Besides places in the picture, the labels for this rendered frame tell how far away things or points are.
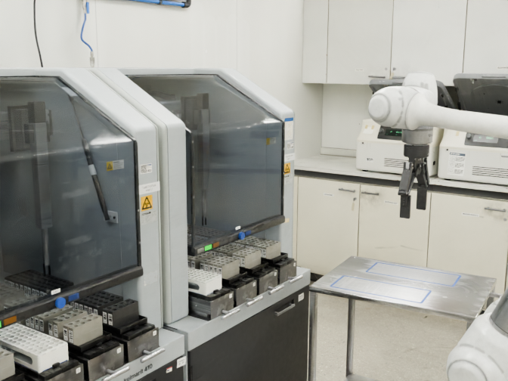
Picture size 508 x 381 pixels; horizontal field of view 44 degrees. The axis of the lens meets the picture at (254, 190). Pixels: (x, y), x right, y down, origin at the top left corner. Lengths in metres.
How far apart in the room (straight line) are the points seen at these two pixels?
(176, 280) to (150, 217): 0.28
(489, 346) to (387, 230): 2.82
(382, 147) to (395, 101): 2.68
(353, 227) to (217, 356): 2.39
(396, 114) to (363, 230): 2.87
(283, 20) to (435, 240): 1.91
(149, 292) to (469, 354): 1.03
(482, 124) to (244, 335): 1.26
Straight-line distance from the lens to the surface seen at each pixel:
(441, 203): 4.28
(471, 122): 1.72
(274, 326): 2.66
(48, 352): 1.84
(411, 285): 2.45
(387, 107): 1.70
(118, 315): 2.03
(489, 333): 1.71
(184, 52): 3.84
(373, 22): 4.71
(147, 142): 2.02
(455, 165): 4.22
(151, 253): 2.10
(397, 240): 4.45
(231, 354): 2.44
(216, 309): 2.29
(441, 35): 4.52
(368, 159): 4.44
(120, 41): 3.47
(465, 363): 1.70
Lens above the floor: 1.63
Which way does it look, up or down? 11 degrees down
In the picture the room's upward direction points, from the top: straight up
